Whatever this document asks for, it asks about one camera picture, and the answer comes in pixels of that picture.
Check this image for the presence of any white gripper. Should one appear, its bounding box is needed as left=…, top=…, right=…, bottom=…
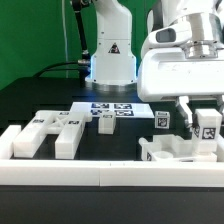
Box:
left=137, top=26, right=224, bottom=128

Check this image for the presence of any white chair seat part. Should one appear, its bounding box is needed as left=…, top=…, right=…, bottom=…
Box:
left=139, top=134, right=217, bottom=162

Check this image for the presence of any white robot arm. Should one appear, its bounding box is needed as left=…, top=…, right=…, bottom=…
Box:
left=85, top=0, right=224, bottom=127

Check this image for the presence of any white tagged cube near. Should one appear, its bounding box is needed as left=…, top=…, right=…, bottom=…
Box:
left=155, top=111, right=170, bottom=129

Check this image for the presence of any white marker base sheet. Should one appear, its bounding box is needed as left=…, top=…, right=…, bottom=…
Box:
left=70, top=102, right=154, bottom=118

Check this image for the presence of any black cable post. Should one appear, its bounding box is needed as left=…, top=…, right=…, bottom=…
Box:
left=71, top=0, right=90, bottom=87

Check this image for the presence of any white chair back frame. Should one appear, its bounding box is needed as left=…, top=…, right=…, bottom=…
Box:
left=13, top=110, right=92, bottom=159

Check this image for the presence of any black thick cable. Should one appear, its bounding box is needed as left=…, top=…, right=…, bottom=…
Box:
left=32, top=60, right=91, bottom=78

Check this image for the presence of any thin white cable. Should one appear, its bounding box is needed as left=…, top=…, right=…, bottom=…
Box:
left=61, top=0, right=70, bottom=78

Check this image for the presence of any white U-shaped fence wall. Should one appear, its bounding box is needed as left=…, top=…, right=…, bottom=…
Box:
left=0, top=125, right=224, bottom=187

